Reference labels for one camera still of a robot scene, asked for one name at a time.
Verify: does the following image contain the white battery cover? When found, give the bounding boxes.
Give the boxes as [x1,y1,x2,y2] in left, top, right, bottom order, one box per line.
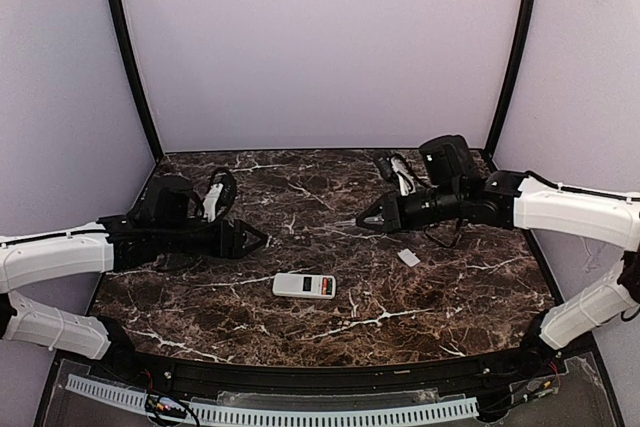
[398,249,420,267]

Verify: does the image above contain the white remote control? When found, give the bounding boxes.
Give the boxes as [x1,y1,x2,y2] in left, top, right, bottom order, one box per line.
[272,273,337,300]

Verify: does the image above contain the clear handle screwdriver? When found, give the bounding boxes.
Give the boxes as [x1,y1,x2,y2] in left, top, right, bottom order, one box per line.
[334,216,384,229]

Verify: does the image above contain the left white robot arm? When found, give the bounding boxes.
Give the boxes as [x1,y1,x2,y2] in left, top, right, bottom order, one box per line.
[1,216,268,360]

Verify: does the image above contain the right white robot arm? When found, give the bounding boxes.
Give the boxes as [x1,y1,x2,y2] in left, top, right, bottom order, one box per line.
[356,170,639,351]

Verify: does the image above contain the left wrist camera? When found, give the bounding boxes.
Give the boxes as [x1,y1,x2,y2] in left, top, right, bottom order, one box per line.
[139,175,195,228]

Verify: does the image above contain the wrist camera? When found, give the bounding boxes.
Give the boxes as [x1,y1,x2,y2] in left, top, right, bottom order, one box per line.
[139,175,195,228]
[418,134,477,186]

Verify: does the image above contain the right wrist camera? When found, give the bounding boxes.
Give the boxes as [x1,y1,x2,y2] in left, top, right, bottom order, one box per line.
[418,134,477,186]

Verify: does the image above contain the black front rail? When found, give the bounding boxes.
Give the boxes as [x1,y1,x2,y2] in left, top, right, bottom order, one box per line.
[90,349,566,398]

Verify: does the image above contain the white slotted cable duct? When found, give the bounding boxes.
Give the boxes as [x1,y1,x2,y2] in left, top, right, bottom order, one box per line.
[65,374,479,426]

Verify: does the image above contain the right black frame post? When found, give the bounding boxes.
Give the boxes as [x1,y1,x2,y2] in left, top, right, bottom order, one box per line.
[484,0,535,159]

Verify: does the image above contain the black frame post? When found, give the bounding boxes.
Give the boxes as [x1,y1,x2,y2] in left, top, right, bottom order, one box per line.
[484,0,535,159]
[107,0,164,163]

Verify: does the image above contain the left black frame post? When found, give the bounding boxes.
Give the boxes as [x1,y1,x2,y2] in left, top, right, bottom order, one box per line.
[107,0,164,163]

